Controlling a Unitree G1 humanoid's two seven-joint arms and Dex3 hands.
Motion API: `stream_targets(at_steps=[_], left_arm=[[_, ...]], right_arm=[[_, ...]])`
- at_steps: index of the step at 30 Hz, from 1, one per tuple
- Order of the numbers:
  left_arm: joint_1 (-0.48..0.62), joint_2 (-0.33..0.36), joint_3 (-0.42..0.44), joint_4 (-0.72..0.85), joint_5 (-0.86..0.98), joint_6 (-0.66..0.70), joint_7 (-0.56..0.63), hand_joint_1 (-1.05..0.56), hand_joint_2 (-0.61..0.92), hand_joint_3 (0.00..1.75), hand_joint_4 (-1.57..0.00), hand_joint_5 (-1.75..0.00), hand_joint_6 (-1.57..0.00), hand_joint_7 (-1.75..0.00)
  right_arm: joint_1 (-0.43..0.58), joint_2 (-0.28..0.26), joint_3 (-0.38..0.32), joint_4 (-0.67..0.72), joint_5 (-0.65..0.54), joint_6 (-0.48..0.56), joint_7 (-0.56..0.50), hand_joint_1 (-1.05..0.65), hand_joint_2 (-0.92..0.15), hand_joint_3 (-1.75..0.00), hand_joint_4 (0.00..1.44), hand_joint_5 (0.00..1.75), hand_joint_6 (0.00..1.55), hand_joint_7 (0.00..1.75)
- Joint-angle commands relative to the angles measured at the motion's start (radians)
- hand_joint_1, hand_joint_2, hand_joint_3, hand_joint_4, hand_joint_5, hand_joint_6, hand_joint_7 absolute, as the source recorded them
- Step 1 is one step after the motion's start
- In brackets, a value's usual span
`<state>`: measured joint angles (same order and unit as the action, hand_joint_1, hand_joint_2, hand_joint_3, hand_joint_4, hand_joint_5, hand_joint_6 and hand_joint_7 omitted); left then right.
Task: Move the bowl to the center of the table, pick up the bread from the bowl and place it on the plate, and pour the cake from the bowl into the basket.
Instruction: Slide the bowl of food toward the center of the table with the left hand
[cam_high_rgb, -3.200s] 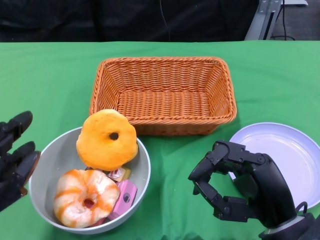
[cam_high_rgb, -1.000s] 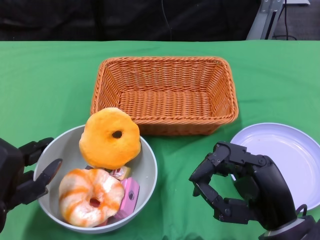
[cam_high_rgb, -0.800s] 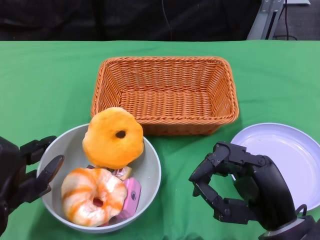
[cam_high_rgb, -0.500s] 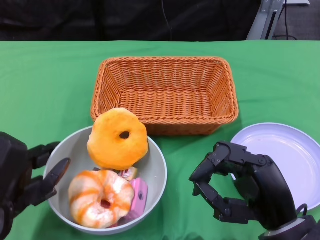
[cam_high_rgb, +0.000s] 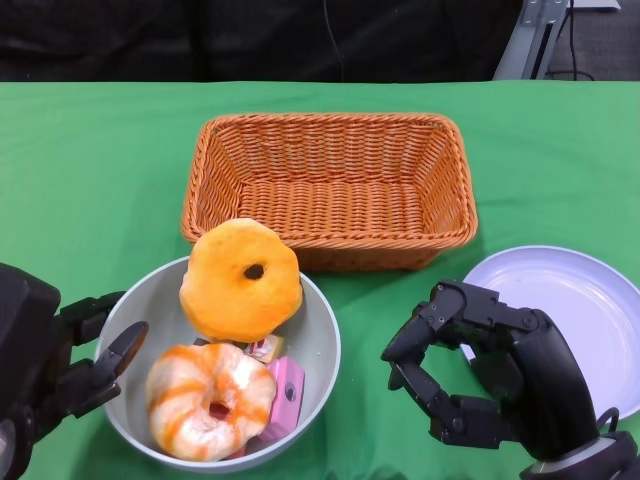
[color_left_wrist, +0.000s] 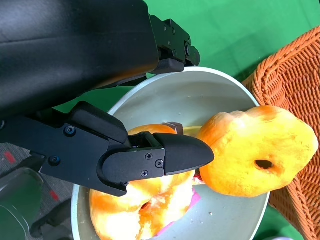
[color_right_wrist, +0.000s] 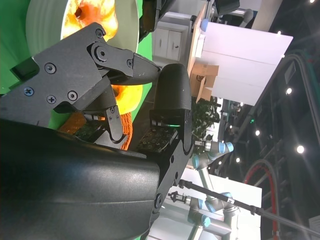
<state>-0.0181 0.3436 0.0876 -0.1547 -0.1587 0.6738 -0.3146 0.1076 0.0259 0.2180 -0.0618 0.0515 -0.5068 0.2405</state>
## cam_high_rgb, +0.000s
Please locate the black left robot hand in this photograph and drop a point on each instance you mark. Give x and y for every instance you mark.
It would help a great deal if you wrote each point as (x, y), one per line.
(107, 362)

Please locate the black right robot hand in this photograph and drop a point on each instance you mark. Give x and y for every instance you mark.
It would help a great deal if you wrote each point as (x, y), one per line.
(545, 385)

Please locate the grey round bowl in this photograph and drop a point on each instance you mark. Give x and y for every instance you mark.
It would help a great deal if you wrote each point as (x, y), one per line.
(160, 305)

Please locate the orange bagel bread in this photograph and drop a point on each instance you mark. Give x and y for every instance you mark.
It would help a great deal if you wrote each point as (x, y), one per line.
(225, 295)

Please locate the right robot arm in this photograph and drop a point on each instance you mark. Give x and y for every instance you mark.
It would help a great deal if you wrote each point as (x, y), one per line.
(575, 465)

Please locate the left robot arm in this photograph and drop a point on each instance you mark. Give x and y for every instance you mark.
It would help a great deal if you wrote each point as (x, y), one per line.
(10, 450)

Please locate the white round plate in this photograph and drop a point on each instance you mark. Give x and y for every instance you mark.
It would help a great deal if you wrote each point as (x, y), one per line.
(575, 300)

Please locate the white orange-striped donut bread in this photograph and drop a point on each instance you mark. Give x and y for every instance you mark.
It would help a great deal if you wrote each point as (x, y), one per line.
(190, 420)

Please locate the yellow decorated cake slice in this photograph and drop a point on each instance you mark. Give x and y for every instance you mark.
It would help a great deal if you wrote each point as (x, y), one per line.
(270, 347)

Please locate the pink cake slice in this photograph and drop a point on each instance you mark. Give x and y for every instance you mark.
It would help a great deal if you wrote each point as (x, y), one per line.
(290, 380)

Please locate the orange wicker basket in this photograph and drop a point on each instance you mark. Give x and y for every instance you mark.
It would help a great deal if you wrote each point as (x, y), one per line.
(330, 205)

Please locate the green tablecloth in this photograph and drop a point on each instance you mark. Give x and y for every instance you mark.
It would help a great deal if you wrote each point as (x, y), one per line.
(75, 175)

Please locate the black fabric backdrop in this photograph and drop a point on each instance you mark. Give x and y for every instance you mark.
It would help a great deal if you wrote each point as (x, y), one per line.
(150, 40)

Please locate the grey metal stand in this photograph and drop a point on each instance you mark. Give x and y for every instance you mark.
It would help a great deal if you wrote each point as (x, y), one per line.
(525, 50)

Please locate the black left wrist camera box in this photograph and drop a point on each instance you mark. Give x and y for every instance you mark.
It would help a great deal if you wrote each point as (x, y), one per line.
(25, 325)

